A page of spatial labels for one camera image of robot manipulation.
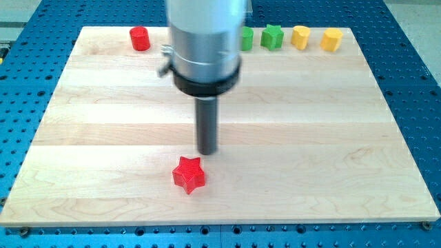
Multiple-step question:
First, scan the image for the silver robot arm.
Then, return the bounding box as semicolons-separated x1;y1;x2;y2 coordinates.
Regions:
158;0;247;98

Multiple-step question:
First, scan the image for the red star block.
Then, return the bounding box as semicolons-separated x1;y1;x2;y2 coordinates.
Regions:
172;156;206;195

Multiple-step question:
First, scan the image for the green star block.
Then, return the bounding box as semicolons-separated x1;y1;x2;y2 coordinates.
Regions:
260;24;284;50

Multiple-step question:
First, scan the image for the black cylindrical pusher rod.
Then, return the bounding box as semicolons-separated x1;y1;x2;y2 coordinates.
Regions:
195;96;218;155

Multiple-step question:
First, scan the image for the light wooden board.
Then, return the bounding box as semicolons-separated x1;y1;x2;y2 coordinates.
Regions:
1;27;440;227

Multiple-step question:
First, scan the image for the green cylinder block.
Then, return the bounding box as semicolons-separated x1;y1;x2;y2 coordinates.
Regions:
241;26;254;51

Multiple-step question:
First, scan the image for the yellow heart block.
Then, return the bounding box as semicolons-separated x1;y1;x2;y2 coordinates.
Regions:
291;25;311;50

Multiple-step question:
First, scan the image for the red cylinder block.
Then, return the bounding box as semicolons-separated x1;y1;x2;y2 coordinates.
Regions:
130;26;150;51

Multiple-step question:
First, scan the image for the yellow hexagon block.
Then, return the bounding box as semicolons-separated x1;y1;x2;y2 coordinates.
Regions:
320;28;343;52

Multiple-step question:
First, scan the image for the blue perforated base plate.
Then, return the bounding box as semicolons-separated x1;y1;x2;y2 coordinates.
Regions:
1;1;440;247

